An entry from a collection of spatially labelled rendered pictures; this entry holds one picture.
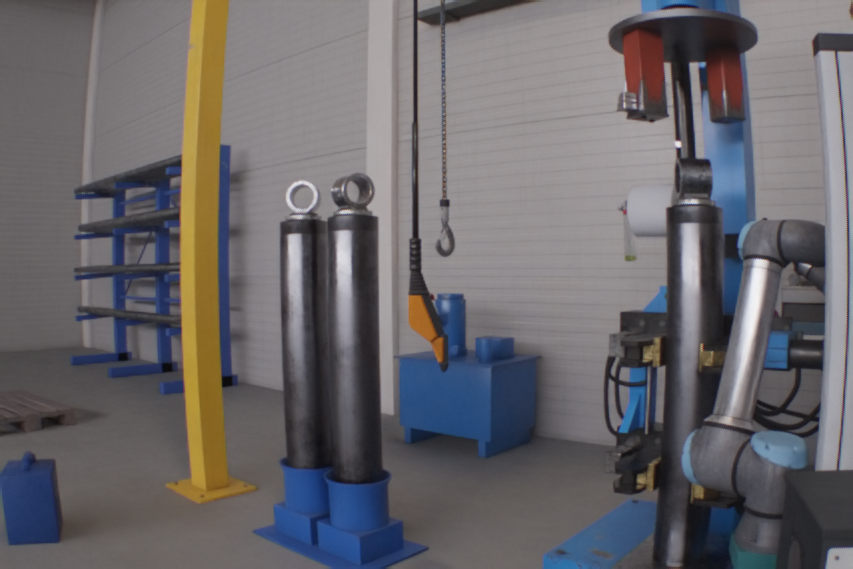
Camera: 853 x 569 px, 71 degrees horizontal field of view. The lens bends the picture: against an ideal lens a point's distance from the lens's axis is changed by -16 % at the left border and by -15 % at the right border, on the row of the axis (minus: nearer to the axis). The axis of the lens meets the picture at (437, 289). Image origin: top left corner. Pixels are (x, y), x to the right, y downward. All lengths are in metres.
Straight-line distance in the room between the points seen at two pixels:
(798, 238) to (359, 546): 2.08
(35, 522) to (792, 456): 3.06
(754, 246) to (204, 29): 3.15
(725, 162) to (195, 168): 2.67
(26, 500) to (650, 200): 3.30
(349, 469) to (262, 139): 5.20
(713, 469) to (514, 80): 4.12
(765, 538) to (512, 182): 4.03
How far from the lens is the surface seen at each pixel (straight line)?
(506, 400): 4.74
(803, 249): 1.90
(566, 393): 5.13
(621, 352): 2.72
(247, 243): 7.73
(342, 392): 2.90
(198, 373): 3.89
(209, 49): 4.07
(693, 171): 2.51
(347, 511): 3.01
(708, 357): 2.40
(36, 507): 3.44
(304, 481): 3.21
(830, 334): 1.57
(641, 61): 2.48
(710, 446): 1.82
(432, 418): 4.92
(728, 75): 2.72
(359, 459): 2.95
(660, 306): 2.83
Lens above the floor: 1.26
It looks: 2 degrees down
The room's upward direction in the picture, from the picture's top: straight up
